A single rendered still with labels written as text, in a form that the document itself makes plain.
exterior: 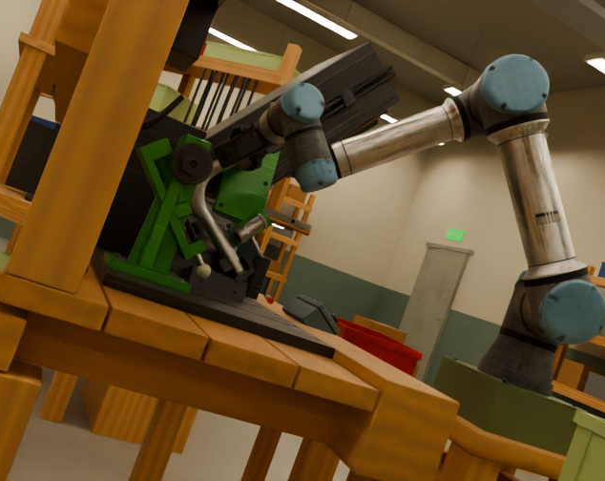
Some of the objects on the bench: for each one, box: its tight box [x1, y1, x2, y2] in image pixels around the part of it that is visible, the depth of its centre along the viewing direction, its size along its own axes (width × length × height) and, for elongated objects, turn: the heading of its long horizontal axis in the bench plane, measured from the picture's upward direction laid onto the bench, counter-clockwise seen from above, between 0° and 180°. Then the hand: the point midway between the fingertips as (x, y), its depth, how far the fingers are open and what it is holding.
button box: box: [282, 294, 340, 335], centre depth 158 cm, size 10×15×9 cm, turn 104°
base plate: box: [91, 246, 336, 359], centre depth 165 cm, size 42×110×2 cm, turn 104°
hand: (234, 158), depth 154 cm, fingers closed on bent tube, 3 cm apart
